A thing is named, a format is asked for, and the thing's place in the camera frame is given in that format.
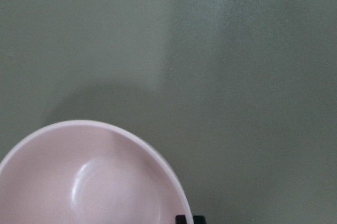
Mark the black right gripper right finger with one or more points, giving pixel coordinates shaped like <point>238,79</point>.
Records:
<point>199,219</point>

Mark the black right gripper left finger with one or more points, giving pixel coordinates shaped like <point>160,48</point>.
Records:
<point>180,219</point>

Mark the small pink bowl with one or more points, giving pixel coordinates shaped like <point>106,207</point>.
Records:
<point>83,171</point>

